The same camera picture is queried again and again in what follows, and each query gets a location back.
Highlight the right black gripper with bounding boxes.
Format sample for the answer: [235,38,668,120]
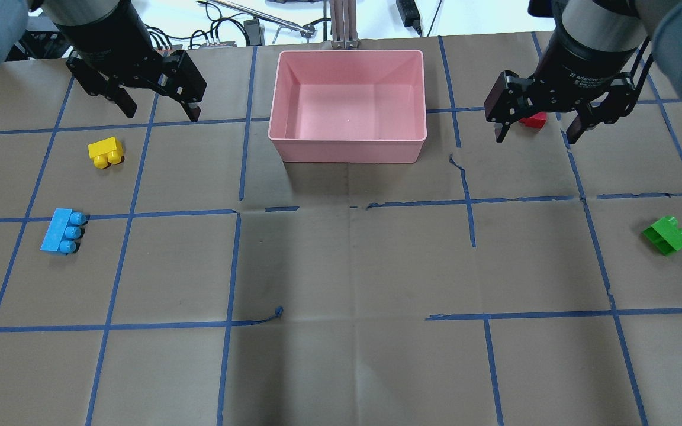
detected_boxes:
[484,24,649,145]

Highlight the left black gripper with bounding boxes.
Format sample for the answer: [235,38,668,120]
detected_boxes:
[51,3,207,123]

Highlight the yellow toy block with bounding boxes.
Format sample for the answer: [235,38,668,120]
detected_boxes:
[87,137,124,169]

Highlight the blue toy block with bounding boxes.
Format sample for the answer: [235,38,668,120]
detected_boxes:
[40,208,88,256]

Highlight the green toy block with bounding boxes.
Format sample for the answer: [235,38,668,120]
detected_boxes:
[642,215,682,256]

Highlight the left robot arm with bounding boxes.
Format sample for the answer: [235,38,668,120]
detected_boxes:
[0,1,207,122]

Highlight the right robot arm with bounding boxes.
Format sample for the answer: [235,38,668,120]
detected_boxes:
[484,1,682,144]

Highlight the pink plastic box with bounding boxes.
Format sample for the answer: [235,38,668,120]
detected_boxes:
[268,50,427,164]

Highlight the red toy block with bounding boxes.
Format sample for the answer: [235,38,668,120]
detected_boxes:
[519,112,548,130]

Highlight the black power adapter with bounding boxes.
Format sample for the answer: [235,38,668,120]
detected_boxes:
[395,0,423,36]

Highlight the aluminium frame post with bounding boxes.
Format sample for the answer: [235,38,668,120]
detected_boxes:
[329,0,359,50]

